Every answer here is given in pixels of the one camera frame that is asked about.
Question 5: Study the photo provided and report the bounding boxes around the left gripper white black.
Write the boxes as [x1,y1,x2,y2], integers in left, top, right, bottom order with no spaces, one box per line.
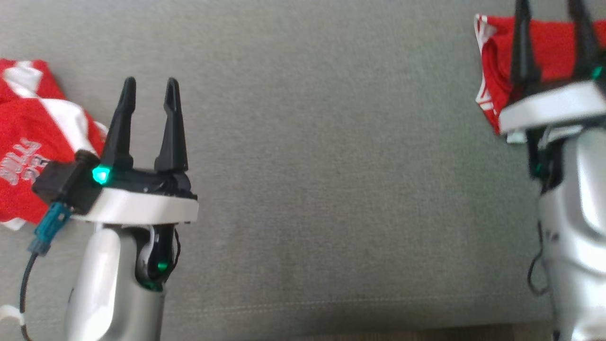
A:
[70,76,200,226]

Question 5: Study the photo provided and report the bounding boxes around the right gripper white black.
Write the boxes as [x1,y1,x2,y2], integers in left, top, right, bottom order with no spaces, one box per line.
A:
[498,0,606,144]

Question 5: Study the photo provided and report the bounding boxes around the red Bulls 23 jersey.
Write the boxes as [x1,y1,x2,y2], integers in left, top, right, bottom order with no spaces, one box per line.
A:
[474,14,606,136]

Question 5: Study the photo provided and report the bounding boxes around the red Bulls 23 shorts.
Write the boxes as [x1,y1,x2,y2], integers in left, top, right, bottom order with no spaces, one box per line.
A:
[0,58,109,232]

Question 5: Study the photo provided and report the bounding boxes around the grey sofa seat cushion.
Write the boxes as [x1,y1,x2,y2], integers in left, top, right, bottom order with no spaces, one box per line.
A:
[0,0,606,341]

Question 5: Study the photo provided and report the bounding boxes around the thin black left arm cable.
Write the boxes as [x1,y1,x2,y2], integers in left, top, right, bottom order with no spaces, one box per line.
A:
[168,226,182,273]

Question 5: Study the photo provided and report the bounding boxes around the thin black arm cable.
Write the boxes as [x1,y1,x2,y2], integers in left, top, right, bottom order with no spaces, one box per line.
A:
[527,222,551,297]
[168,226,182,273]

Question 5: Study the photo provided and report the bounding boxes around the white left cable label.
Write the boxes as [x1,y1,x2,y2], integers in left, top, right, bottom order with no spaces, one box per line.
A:
[0,305,25,328]

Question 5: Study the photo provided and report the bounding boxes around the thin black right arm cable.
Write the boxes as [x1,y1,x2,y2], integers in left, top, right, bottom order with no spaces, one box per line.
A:
[527,222,551,297]

